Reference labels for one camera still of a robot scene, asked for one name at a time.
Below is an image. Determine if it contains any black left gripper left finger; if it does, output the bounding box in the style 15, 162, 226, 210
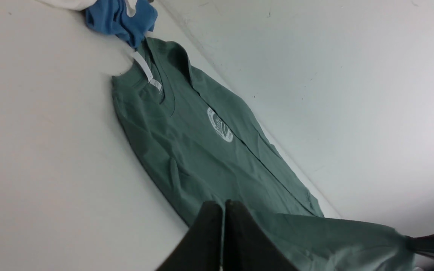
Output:
158, 201, 223, 271

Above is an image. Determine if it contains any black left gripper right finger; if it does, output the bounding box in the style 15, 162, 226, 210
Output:
223, 199, 297, 271

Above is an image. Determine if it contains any green long-sleeve top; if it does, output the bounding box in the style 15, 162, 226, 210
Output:
112, 38, 414, 271

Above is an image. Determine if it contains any blue garment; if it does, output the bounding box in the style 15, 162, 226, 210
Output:
85, 0, 158, 49

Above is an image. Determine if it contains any white garment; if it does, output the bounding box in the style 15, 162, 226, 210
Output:
38, 0, 138, 17

